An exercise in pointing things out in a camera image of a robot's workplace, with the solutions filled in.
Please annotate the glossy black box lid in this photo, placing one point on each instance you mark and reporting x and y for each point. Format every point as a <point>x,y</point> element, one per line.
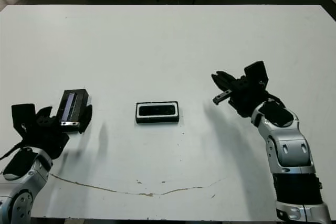
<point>76,106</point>

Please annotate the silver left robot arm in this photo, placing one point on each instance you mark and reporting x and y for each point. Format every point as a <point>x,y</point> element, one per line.
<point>23,182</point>

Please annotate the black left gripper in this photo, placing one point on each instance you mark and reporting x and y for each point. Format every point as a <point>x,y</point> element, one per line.
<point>47,134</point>

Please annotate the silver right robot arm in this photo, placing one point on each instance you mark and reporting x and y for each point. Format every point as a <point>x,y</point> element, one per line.
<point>288,150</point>

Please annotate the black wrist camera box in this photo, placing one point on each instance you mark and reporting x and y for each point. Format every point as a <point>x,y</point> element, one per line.
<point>22,117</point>
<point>256,73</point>

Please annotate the black bar-shaped camera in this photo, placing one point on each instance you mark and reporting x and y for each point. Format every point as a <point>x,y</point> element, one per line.
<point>157,110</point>

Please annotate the black box base white insert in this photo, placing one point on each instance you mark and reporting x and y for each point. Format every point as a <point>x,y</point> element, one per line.
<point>157,120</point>

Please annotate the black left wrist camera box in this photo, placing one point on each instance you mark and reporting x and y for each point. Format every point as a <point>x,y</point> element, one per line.
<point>22,117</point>

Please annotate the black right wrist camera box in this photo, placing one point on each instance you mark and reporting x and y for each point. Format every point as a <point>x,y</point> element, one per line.
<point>256,73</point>

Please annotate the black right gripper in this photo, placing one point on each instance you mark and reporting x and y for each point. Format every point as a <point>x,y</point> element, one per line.
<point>244,98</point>

